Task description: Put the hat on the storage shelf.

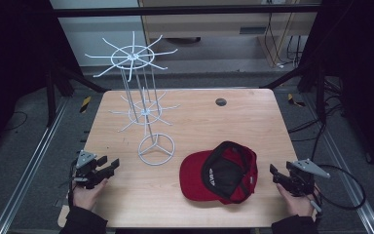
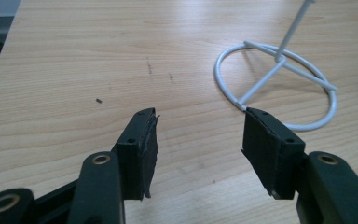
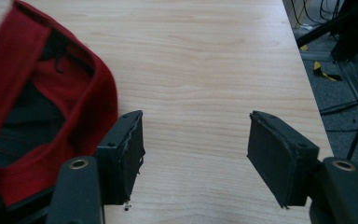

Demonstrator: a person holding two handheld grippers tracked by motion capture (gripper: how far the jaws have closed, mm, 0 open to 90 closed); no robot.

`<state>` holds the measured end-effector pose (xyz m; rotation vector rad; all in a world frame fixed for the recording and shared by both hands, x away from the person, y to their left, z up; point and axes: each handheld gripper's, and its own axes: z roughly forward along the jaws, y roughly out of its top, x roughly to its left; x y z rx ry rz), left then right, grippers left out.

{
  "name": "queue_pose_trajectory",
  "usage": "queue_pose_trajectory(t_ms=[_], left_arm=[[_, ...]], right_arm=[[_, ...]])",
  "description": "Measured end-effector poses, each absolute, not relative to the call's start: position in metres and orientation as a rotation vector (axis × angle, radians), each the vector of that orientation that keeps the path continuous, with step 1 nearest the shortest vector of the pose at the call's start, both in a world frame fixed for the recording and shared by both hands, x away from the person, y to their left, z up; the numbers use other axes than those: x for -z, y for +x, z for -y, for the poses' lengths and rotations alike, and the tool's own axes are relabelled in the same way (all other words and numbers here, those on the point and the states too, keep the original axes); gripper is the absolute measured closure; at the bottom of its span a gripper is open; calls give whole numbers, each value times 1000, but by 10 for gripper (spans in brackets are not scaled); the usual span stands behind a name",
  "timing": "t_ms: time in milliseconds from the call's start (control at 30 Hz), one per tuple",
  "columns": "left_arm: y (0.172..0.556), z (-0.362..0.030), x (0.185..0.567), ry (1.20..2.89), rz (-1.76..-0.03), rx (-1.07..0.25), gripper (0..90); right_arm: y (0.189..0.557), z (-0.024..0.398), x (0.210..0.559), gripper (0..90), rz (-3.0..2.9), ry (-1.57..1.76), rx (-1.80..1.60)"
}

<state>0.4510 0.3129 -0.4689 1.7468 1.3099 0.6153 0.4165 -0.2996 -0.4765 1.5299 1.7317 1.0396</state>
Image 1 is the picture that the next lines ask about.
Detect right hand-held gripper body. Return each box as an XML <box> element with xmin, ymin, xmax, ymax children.
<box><xmin>285</xmin><ymin>158</ymin><xmax>332</xmax><ymax>198</ymax></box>

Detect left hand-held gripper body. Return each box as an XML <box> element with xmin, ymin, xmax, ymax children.
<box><xmin>72</xmin><ymin>149</ymin><xmax>109</xmax><ymax>190</ymax></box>

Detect red baseball cap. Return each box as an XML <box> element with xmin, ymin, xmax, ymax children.
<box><xmin>178</xmin><ymin>139</ymin><xmax>259</xmax><ymax>206</ymax></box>

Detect white wire display rack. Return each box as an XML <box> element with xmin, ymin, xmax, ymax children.
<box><xmin>84</xmin><ymin>30</ymin><xmax>181</xmax><ymax>167</ymax></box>

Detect person's right hand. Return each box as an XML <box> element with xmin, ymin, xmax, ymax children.
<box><xmin>276</xmin><ymin>183</ymin><xmax>317</xmax><ymax>218</ymax></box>

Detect person's left hand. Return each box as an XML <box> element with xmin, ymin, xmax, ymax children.
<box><xmin>72</xmin><ymin>177</ymin><xmax>109</xmax><ymax>212</ymax></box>

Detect yellow black floor tape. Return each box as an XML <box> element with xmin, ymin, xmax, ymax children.
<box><xmin>79</xmin><ymin>96</ymin><xmax>93</xmax><ymax>114</ymax></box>
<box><xmin>286</xmin><ymin>93</ymin><xmax>307</xmax><ymax>108</ymax></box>

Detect black metal stand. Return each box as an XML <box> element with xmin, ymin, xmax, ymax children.
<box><xmin>258</xmin><ymin>59</ymin><xmax>328</xmax><ymax>123</ymax></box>
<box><xmin>44</xmin><ymin>55</ymin><xmax>112</xmax><ymax>129</ymax></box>

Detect wooden cabinet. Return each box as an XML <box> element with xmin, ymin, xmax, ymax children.
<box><xmin>137</xmin><ymin>0</ymin><xmax>323</xmax><ymax>68</ymax></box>

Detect black horizontal bar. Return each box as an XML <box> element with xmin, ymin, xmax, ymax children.
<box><xmin>49</xmin><ymin>4</ymin><xmax>323</xmax><ymax>19</ymax></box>

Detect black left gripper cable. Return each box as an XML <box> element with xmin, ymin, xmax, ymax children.
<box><xmin>66</xmin><ymin>158</ymin><xmax>80</xmax><ymax>210</ymax></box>

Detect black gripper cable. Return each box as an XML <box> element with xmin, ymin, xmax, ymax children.
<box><xmin>309</xmin><ymin>164</ymin><xmax>367</xmax><ymax>225</ymax></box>
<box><xmin>66</xmin><ymin>158</ymin><xmax>80</xmax><ymax>210</ymax></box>

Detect aluminium floor rail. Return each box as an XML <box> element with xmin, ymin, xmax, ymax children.
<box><xmin>304</xmin><ymin>93</ymin><xmax>374</xmax><ymax>234</ymax></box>
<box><xmin>0</xmin><ymin>97</ymin><xmax>70</xmax><ymax>234</ymax></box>

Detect black floor cables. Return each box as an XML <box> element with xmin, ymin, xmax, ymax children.
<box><xmin>286</xmin><ymin>77</ymin><xmax>350</xmax><ymax>164</ymax></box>

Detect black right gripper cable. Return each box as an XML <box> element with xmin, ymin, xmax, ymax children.
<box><xmin>309</xmin><ymin>164</ymin><xmax>367</xmax><ymax>225</ymax></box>

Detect thin black floor cable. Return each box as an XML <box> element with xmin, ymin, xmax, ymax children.
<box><xmin>2</xmin><ymin>110</ymin><xmax>29</xmax><ymax>133</ymax></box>

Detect hanging background cables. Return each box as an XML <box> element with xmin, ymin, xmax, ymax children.
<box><xmin>263</xmin><ymin>12</ymin><xmax>304</xmax><ymax>70</ymax></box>

